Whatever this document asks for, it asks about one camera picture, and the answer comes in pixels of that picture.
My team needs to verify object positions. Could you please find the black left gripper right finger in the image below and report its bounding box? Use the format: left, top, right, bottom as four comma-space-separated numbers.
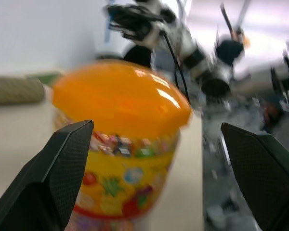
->
220, 122, 289, 231

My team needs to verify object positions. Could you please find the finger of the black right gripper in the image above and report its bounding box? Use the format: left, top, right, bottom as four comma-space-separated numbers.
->
109, 21, 137, 40
105, 4, 163, 22

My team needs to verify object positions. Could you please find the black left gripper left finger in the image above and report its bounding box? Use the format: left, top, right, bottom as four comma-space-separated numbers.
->
0, 119, 95, 231

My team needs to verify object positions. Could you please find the orange plastic jar lid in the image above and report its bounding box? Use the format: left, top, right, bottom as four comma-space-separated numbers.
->
52, 59, 193, 140

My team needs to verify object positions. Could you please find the clear lollipop jar yellow label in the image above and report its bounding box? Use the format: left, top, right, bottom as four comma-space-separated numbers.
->
51, 109, 182, 231

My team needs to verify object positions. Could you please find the green flat object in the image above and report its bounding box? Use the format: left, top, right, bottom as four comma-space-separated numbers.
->
26, 73, 65, 85

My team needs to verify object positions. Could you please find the olive rolled cloth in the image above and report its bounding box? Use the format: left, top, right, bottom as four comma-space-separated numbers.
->
0, 75, 46, 105

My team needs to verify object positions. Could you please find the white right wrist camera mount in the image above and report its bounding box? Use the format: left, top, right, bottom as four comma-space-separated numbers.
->
144, 21, 167, 48

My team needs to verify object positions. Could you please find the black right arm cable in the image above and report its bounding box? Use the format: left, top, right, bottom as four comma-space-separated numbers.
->
162, 33, 191, 103

